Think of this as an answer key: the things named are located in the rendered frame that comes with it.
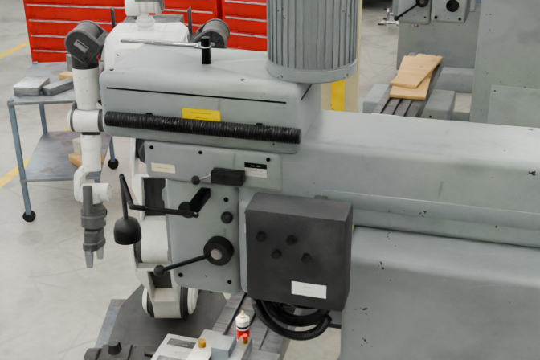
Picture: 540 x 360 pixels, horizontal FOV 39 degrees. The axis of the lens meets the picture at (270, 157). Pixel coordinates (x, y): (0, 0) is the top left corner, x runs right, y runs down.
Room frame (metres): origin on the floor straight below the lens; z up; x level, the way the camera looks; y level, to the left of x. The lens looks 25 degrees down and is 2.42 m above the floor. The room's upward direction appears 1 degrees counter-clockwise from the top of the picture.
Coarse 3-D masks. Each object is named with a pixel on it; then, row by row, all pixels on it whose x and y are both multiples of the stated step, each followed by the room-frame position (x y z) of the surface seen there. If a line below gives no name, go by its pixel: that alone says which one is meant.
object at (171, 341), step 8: (168, 336) 1.84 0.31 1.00; (176, 336) 1.84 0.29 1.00; (240, 336) 1.79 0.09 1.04; (168, 344) 1.80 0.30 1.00; (176, 344) 1.80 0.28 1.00; (184, 344) 1.80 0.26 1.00; (192, 344) 1.80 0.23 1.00; (240, 344) 1.75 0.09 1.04; (248, 344) 1.75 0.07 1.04; (160, 352) 1.77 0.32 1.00; (168, 352) 1.77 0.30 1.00; (176, 352) 1.77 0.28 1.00; (184, 352) 1.77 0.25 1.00; (232, 352) 1.72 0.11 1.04; (240, 352) 1.71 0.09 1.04; (248, 352) 1.75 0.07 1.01; (256, 352) 1.76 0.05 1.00; (264, 352) 1.76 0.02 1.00
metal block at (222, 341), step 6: (222, 336) 1.75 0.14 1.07; (228, 336) 1.75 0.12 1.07; (216, 342) 1.72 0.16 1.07; (222, 342) 1.72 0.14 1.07; (228, 342) 1.72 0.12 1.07; (234, 342) 1.74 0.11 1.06; (216, 348) 1.70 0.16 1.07; (222, 348) 1.70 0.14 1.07; (228, 348) 1.70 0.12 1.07; (216, 354) 1.70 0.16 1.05; (222, 354) 1.70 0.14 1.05; (228, 354) 1.69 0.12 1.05
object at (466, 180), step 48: (336, 144) 1.52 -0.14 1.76; (384, 144) 1.51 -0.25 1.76; (432, 144) 1.51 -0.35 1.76; (480, 144) 1.51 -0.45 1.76; (528, 144) 1.50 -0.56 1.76; (240, 192) 1.57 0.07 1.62; (288, 192) 1.54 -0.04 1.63; (336, 192) 1.51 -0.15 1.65; (384, 192) 1.48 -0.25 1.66; (432, 192) 1.45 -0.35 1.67; (480, 192) 1.43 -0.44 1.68; (528, 192) 1.40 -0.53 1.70; (528, 240) 1.40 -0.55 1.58
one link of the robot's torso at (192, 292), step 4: (192, 288) 2.50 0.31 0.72; (144, 292) 2.48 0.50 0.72; (188, 292) 2.46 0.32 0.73; (192, 292) 2.48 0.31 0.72; (196, 292) 2.54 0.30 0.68; (144, 296) 2.47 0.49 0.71; (188, 296) 2.45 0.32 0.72; (192, 296) 2.46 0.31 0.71; (196, 296) 2.53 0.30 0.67; (144, 300) 2.45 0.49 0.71; (188, 300) 2.44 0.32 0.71; (192, 300) 2.45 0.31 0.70; (196, 300) 2.52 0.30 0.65; (144, 304) 2.44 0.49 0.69; (188, 304) 2.43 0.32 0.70; (192, 304) 2.45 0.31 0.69; (144, 308) 2.45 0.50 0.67; (188, 308) 2.43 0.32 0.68; (192, 308) 2.45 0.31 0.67; (188, 312) 2.44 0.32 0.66; (192, 312) 2.46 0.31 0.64
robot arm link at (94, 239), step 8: (80, 216) 2.36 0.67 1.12; (104, 216) 2.37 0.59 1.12; (88, 224) 2.33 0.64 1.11; (96, 224) 2.34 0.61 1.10; (104, 224) 2.36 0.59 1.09; (88, 232) 2.33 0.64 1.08; (96, 232) 2.33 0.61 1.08; (88, 240) 2.32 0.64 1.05; (96, 240) 2.32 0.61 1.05; (104, 240) 2.39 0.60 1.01; (88, 248) 2.30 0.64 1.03; (96, 248) 2.31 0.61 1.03
